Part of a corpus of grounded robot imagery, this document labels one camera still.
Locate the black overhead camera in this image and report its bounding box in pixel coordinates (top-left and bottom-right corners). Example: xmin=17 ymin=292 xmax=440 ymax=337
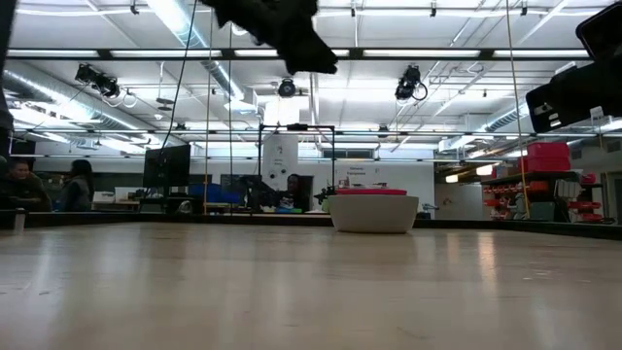
xmin=277 ymin=77 xmax=298 ymax=99

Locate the storage shelf rack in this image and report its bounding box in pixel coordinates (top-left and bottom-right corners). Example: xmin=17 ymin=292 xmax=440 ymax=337
xmin=480 ymin=169 xmax=611 ymax=224

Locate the black table edge rail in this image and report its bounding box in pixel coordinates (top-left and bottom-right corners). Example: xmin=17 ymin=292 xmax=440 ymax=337
xmin=0 ymin=208 xmax=622 ymax=241

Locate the silver ventilation duct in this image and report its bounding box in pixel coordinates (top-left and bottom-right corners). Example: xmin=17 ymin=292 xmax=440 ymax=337
xmin=145 ymin=0 xmax=247 ymax=102

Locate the black monitor on stand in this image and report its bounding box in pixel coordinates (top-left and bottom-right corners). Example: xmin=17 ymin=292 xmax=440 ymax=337
xmin=141 ymin=143 xmax=192 ymax=213

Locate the red storage bin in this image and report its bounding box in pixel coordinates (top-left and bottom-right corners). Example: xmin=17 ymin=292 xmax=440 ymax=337
xmin=516 ymin=141 xmax=572 ymax=173

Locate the blue box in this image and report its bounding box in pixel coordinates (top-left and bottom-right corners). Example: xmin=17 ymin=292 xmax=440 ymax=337
xmin=188 ymin=183 xmax=243 ymax=206

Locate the large white bowl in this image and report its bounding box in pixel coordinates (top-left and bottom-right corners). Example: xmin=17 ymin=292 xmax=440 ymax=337
xmin=328 ymin=193 xmax=420 ymax=235

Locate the pink plate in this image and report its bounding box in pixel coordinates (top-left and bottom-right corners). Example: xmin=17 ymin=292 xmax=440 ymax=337
xmin=334 ymin=188 xmax=408 ymax=197

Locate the thin black hanging cable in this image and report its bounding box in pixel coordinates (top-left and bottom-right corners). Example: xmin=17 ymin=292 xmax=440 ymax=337
xmin=226 ymin=23 xmax=235 ymax=215

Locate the person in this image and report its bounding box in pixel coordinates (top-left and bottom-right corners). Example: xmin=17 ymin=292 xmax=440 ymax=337
xmin=0 ymin=157 xmax=53 ymax=213
xmin=59 ymin=158 xmax=95 ymax=213
xmin=275 ymin=173 xmax=313 ymax=215

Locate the yellow hanging cable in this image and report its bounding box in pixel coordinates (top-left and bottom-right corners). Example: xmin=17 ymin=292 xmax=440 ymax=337
xmin=503 ymin=0 xmax=532 ymax=220

